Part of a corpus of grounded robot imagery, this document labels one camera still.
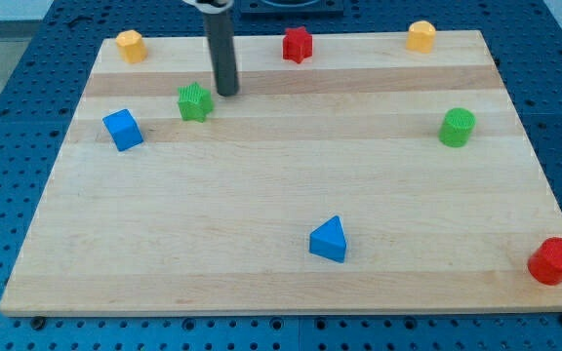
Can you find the wooden board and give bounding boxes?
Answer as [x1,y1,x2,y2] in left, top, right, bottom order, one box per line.
[0,30,562,317]

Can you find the green star block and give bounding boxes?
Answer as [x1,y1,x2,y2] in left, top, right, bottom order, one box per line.
[178,82,214,123]

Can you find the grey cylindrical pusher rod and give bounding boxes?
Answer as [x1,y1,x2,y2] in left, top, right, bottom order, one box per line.
[203,10,239,97]

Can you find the blue triangle block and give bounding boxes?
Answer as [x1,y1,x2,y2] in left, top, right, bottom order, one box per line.
[308,215,347,263]

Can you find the red cylinder block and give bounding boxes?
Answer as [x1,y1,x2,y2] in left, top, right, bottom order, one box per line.
[527,237,562,286]

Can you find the red star block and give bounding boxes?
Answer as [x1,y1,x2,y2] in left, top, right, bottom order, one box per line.
[282,26,313,63]

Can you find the green cylinder block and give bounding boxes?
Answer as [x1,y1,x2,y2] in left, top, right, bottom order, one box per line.
[438,107,476,147]

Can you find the blue cube block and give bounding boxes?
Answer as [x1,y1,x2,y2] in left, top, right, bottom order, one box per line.
[102,109,143,151]

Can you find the yellow hexagon block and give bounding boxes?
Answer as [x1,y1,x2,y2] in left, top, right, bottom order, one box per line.
[115,29,147,63]

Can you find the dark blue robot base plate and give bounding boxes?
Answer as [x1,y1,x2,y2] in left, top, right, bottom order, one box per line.
[236,0,344,16]

